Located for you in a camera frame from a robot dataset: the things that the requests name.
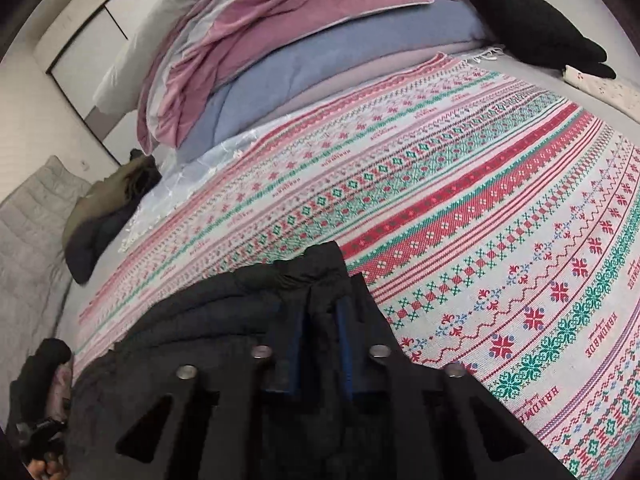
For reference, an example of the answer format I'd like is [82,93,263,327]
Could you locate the black quilted puffer jacket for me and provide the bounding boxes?
[64,239,507,480]

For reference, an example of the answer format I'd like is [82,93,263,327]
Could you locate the person's left hand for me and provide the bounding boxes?
[27,460,67,480]

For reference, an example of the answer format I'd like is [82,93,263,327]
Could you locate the red green patterned blanket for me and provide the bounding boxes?
[72,54,639,479]

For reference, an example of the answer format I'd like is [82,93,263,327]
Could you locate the pink floral folded bedding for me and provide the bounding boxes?
[46,361,73,422]

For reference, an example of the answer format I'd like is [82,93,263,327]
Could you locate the navy olive puffer jacket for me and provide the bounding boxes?
[62,148,162,285]

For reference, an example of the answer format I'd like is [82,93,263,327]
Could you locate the blue fleece blanket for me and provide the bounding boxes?
[176,0,495,164]

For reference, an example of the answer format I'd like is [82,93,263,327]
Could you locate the black folded garment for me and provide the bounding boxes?
[6,338,72,465]

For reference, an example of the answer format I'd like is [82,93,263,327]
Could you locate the grey quilted bed cover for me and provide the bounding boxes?
[0,156,90,425]

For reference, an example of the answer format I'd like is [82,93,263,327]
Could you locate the white pillow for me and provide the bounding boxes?
[93,0,200,116]

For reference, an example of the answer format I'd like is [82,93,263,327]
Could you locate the pink striped duvet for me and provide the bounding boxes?
[137,0,435,153]

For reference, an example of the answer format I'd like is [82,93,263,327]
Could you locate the black fuzzy garment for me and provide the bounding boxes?
[470,0,616,79]

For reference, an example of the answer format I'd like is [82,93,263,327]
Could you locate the white floral cloth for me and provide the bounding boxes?
[563,65,640,122]

